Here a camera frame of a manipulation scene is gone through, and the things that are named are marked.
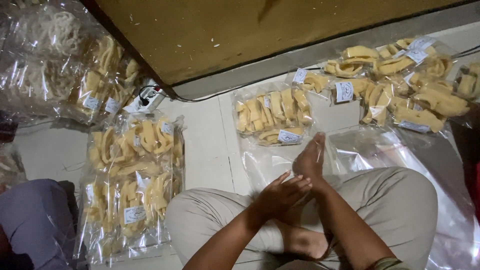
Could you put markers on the person's left hand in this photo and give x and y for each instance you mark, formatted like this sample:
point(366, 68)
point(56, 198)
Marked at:
point(279, 197)

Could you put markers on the person's right hand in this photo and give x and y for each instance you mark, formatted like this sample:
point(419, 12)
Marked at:
point(309, 161)

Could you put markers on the person's right fingers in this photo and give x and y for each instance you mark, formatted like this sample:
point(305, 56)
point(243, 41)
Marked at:
point(318, 144)

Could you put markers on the yellow cracker snack packet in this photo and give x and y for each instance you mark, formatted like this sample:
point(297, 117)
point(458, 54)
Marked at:
point(272, 112)

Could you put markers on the person's beige trousers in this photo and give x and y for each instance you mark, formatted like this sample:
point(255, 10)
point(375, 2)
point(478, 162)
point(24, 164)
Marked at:
point(382, 210)

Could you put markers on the heap of empty clear plastic bags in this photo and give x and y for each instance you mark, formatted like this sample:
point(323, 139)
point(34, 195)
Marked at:
point(412, 157)

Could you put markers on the person's bare foot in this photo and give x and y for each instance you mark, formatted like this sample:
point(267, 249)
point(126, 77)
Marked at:
point(305, 242)

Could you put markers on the pile of yellow cracker packets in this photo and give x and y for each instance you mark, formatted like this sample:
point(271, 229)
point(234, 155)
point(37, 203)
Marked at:
point(405, 86)

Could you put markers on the brown wooden door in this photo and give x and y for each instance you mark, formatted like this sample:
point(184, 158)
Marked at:
point(243, 33)

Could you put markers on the green sleeve cuff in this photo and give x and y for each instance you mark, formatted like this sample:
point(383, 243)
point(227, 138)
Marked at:
point(390, 264)

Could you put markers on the white power strip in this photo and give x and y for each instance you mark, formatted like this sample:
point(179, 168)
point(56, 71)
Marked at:
point(150, 100)

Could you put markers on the black plug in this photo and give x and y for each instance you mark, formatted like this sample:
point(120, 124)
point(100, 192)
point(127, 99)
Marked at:
point(144, 100)

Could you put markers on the stack of yellow cracker packets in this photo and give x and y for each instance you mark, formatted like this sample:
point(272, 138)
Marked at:
point(131, 180)

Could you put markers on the large clear bag of crackers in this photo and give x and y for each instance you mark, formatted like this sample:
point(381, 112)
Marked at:
point(56, 63)

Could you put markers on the grey purple cloth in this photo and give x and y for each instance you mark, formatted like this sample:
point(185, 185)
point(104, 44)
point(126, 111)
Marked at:
point(33, 221)

